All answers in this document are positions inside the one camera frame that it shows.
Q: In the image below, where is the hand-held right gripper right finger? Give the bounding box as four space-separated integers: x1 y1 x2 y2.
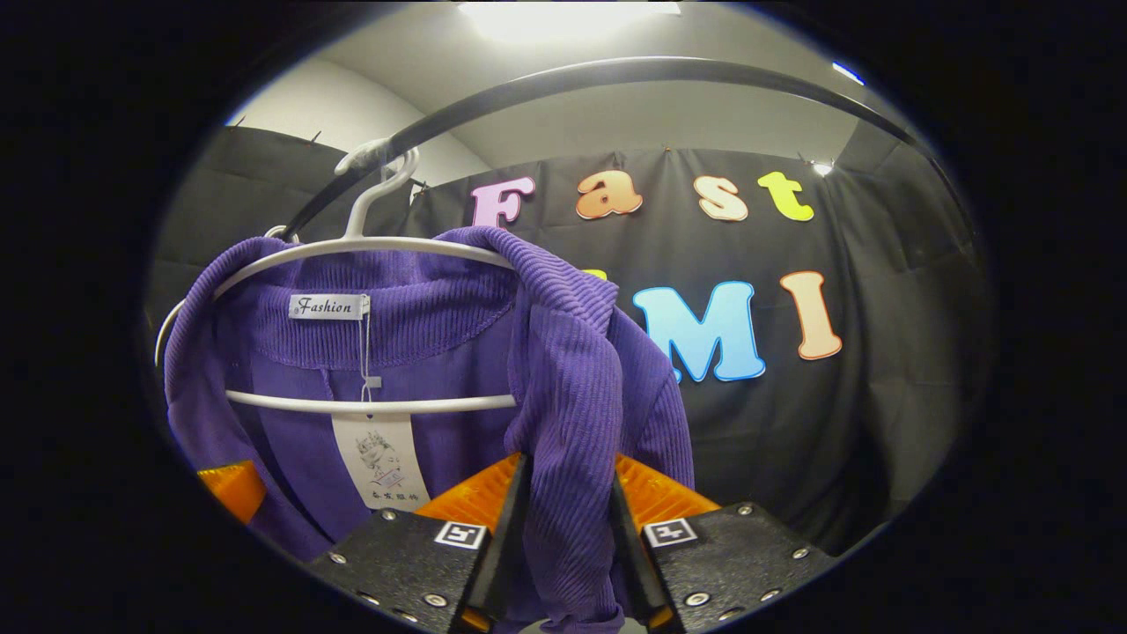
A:
609 453 837 634

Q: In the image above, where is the white plastic clothes hanger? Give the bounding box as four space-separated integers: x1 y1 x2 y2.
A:
154 145 520 417

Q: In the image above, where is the purple knit jacket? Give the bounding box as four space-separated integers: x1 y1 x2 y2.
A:
163 225 696 634

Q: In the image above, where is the black metal clothes rack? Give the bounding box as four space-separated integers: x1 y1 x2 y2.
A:
277 55 978 256

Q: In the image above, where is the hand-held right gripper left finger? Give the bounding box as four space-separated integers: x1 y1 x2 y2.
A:
308 452 532 634

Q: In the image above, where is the black backdrop cloth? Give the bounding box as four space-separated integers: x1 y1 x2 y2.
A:
145 123 991 556

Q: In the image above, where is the white paper hang tag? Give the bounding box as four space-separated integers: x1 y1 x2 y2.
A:
331 414 432 513

